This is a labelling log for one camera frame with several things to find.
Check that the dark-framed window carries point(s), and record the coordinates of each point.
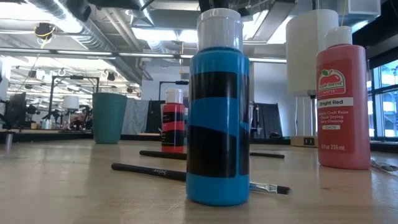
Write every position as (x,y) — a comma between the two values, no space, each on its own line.
(385,102)

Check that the black ceiling spotlight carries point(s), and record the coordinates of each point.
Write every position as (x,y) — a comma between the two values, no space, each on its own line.
(111,76)

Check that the silver spiral air duct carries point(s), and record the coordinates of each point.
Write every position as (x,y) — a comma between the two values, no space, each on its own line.
(157,46)

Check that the grey ceiling air unit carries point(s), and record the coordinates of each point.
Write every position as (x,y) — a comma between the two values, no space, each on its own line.
(363,9)

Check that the distant cluttered workbench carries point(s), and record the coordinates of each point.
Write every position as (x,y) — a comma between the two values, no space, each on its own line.
(56,126)

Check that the clear plastic bin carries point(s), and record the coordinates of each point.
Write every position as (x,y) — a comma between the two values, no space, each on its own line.
(253,132)

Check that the small red striped paint bottle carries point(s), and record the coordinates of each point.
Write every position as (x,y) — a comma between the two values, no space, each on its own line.
(173,124)

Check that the grey fabric cover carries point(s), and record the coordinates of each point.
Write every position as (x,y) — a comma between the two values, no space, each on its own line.
(135,116)

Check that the distant white-shade lamp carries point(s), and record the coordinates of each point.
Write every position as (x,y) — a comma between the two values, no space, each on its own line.
(71,102)

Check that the dark green plastic cup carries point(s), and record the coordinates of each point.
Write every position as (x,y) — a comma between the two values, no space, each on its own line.
(109,118)

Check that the black fabric backdrop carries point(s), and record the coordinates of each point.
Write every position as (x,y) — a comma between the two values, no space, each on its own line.
(269,121)

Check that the long linear ceiling light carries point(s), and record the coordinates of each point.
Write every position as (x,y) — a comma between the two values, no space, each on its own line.
(77,53)

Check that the table lamp white shade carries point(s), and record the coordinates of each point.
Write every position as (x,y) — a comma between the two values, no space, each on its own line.
(304,46)

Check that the black metal frame stand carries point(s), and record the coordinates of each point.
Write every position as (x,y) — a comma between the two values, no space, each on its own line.
(76,77)

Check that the large bright red paint bottle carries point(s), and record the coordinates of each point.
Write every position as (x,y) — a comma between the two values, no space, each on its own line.
(342,124)

